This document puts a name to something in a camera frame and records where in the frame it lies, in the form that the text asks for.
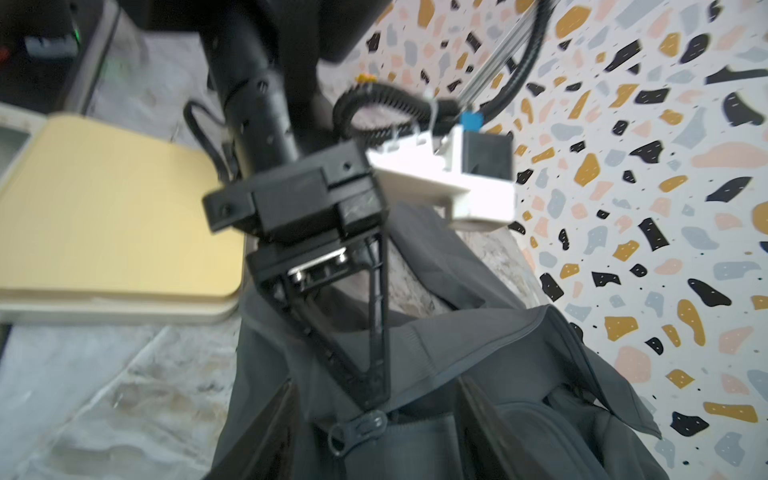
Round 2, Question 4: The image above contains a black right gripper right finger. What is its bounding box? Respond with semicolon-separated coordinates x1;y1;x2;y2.
455;375;540;479

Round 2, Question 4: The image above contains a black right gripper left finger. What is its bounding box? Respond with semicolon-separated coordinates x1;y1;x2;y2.
204;379;300;480

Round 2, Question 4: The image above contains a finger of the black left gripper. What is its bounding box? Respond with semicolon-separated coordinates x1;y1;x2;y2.
245;227;391;411

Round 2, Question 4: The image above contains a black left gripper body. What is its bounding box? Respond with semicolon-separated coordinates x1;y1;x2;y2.
200;1;384;243

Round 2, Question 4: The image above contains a grey zip-up jacket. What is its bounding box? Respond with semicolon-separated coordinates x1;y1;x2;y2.
213;205;666;479

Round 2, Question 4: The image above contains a cream kitchen scale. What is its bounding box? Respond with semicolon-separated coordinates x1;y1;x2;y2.
1;105;244;324

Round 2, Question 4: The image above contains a black corrugated cable conduit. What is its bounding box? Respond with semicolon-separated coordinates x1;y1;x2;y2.
331;0;556;148

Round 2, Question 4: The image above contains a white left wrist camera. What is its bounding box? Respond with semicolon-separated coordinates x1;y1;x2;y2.
367;126;516;232

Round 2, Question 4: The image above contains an aluminium corner frame post left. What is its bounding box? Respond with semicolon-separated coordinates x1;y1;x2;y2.
457;1;552;120

